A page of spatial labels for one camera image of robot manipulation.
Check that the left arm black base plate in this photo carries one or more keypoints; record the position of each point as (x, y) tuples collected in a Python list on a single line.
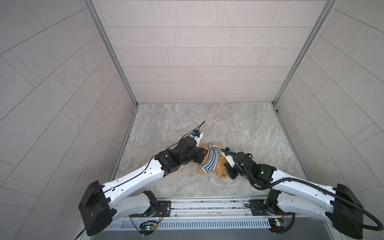
[(162, 209)]

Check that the left small circuit board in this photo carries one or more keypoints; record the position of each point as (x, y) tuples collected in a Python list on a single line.
[(150, 226)]

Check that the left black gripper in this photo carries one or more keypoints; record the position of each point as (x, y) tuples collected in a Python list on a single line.
[(199, 152)]

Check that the blue white striped knit sweater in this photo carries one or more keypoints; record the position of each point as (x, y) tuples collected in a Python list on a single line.
[(211, 160)]

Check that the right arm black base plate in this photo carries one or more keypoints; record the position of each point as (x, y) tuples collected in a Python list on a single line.
[(265, 208)]

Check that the brown teddy bear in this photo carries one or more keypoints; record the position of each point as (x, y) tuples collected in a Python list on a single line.
[(221, 170)]

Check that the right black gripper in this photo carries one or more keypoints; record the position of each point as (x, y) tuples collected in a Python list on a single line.
[(229, 170)]

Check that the aluminium mounting rail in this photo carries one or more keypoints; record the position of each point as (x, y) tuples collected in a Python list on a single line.
[(227, 207)]

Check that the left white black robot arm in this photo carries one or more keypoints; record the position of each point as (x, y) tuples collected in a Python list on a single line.
[(103, 203)]

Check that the left aluminium corner post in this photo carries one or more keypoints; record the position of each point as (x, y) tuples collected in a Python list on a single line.
[(90, 7)]

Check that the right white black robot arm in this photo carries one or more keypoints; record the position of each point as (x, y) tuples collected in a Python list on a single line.
[(335, 205)]

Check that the white ventilation grille strip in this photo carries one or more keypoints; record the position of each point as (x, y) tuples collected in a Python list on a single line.
[(214, 224)]

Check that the aluminium corner post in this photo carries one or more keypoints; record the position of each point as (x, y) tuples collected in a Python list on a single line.
[(324, 14), (90, 7)]

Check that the small circuit board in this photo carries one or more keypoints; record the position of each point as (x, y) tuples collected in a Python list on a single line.
[(277, 225), (150, 226)]

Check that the right small circuit board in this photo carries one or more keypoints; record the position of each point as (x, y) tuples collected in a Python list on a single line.
[(277, 225)]

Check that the right aluminium corner post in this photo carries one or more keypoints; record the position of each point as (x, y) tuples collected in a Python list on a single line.
[(324, 14)]

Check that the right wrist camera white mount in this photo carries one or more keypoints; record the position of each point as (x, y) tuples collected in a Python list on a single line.
[(230, 156)]

